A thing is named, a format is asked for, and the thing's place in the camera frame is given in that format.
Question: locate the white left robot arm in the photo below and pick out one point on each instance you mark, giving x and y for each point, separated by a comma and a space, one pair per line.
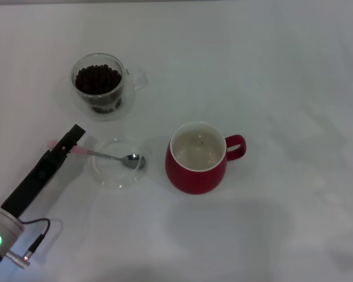
1, 232

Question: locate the coffee beans pile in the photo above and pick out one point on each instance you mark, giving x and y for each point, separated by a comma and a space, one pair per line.
97, 79

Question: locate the clear glass saucer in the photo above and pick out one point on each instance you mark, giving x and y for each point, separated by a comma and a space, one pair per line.
117, 177

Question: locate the double-wall glass cup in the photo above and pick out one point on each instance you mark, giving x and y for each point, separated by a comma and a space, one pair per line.
136, 77

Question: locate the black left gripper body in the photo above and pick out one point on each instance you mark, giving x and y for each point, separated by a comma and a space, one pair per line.
29, 185

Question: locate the red ceramic mug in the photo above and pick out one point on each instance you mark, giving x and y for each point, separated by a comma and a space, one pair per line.
191, 179

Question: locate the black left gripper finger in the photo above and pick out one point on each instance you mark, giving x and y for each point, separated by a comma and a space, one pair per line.
69, 136
67, 154

